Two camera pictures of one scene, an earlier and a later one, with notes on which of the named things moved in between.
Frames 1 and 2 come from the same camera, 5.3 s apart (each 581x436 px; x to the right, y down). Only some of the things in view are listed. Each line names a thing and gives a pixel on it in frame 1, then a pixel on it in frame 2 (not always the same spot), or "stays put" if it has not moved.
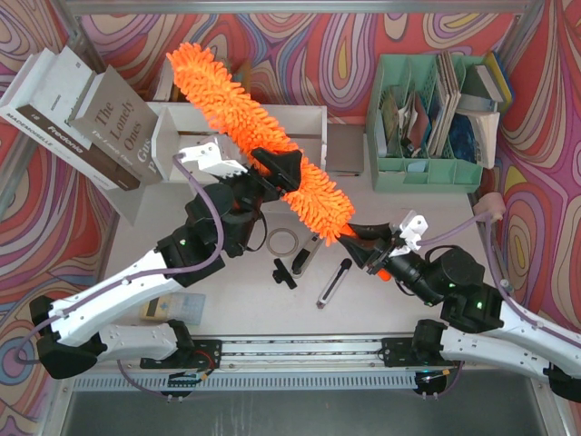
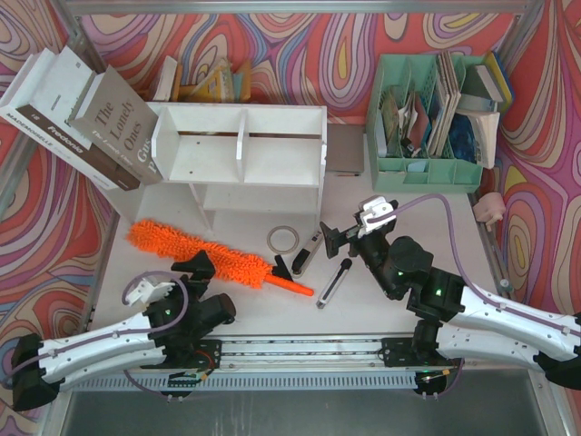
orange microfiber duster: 252,123 -> 229,262
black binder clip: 283,274 stays put
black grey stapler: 303,261 stays put
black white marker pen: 334,283 stays put
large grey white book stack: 92,119 stays put
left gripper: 256,180 -> 193,277
